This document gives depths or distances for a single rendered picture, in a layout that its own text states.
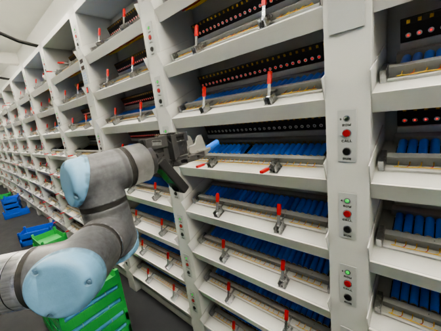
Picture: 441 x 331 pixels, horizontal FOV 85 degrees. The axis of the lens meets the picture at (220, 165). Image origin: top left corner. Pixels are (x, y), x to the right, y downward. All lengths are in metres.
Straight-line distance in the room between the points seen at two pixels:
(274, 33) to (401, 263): 0.64
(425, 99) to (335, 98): 0.16
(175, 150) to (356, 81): 0.44
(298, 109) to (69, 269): 0.58
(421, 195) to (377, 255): 0.19
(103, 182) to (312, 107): 0.51
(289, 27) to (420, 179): 0.46
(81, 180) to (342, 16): 0.62
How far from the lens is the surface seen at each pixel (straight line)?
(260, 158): 0.80
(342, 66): 0.64
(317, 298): 0.90
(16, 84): 3.72
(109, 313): 1.59
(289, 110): 0.69
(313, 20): 0.69
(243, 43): 0.78
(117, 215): 0.52
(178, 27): 1.15
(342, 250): 0.74
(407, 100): 0.62
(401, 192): 0.66
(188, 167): 0.99
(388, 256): 0.75
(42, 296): 0.43
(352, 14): 0.65
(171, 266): 1.46
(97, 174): 0.50
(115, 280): 1.52
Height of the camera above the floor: 1.14
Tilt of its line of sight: 12 degrees down
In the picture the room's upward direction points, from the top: 7 degrees counter-clockwise
